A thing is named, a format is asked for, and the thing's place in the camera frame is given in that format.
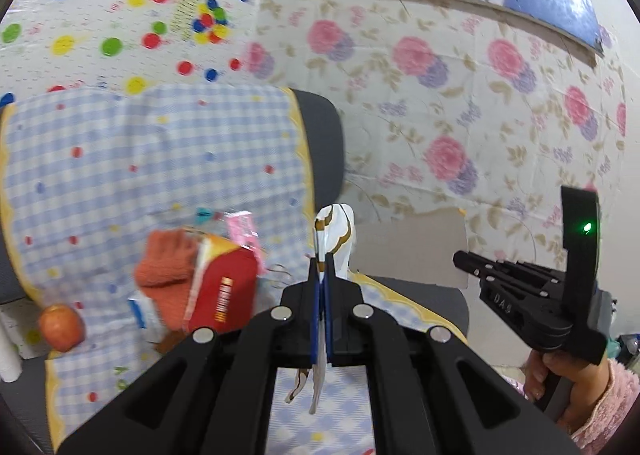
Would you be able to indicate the red apple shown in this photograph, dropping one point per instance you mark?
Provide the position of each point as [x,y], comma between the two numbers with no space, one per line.
[60,327]

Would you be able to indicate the floral plastic sheet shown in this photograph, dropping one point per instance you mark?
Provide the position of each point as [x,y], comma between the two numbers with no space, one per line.
[400,100]

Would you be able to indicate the pink wrapper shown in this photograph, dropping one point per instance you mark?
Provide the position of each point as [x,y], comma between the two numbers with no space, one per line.
[242,230]

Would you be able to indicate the orange knit glove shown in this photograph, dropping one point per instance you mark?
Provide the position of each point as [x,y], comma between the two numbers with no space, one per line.
[165,270]

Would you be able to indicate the clear dried fruit packet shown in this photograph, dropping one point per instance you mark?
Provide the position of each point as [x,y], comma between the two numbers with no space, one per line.
[202,215]

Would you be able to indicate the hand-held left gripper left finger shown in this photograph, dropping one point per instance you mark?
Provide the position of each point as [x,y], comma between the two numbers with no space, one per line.
[316,315]

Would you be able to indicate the person's right forearm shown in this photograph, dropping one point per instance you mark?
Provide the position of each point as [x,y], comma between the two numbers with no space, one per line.
[615,415]

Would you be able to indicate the red and orange carton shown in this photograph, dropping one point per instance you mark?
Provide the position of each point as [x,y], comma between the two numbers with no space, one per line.
[225,290]

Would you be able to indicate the blue and white packet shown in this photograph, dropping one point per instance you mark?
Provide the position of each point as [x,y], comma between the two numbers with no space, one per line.
[142,315]

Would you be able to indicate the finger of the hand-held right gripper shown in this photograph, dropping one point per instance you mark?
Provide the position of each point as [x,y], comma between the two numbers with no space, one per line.
[480,266]
[530,269]

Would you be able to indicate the white cylindrical object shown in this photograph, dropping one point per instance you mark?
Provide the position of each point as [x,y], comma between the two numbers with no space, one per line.
[7,355]

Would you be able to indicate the blue checked cloth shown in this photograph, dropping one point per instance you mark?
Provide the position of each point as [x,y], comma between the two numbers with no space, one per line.
[150,160]

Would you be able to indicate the grey office chair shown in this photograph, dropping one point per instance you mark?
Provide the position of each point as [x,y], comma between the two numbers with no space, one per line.
[325,145]

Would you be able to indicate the person's right hand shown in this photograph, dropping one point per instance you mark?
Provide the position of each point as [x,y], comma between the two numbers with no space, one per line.
[585,385]

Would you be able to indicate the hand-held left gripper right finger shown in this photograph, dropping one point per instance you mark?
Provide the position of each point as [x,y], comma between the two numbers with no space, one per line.
[332,325]

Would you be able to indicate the colourful dotted plastic sheet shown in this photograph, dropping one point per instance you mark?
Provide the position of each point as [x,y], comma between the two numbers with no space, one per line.
[100,10]

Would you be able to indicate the cardboard piece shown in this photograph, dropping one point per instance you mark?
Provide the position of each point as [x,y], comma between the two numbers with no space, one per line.
[410,250]

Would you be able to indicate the white wrapper with gold print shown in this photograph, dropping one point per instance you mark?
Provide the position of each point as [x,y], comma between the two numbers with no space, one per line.
[335,235]

